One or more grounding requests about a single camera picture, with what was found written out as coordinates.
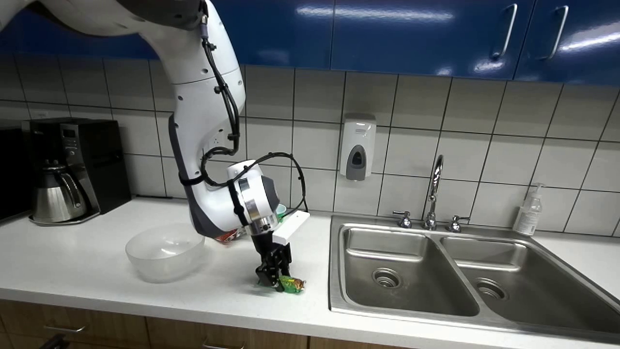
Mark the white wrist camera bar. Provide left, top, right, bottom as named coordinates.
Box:
left=269, top=210, right=312, bottom=249

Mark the chrome faucet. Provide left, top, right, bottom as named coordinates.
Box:
left=422, top=154, right=446, bottom=231

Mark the chrome faucet handle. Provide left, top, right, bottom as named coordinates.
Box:
left=446, top=214, right=473, bottom=235
left=393, top=210, right=415, bottom=231

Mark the black coffee maker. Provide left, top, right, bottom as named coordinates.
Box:
left=25, top=119, right=134, bottom=227

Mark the clear plastic bowl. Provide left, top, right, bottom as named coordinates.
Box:
left=124, top=223, right=209, bottom=285

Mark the silver cabinet door handle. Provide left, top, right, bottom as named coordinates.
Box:
left=544, top=4, right=571, bottom=64
left=490, top=2, right=521, bottom=64

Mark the blue upper cabinet door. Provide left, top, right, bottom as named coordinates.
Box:
left=515, top=0, right=620, bottom=90
left=331, top=0, right=535, bottom=84
left=211, top=0, right=339, bottom=70

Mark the clear soap pump bottle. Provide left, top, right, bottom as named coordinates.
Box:
left=511, top=183, right=544, bottom=239

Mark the stainless double sink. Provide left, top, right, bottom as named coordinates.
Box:
left=327, top=216, right=620, bottom=346

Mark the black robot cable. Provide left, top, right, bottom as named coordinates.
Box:
left=192, top=18, right=310, bottom=218

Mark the black appliance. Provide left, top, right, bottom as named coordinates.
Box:
left=0, top=125, right=35, bottom=225

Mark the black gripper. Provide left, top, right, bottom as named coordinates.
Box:
left=250, top=229, right=294, bottom=291

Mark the green candy bar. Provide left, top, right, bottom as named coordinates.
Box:
left=273, top=274, right=306, bottom=297

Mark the wooden lower cabinet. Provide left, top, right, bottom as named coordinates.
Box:
left=0, top=297, right=403, bottom=349

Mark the steel coffee carafe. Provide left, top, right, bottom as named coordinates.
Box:
left=29, top=161, right=99, bottom=227

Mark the white wall soap dispenser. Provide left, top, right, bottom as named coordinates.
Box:
left=337, top=115, right=378, bottom=183

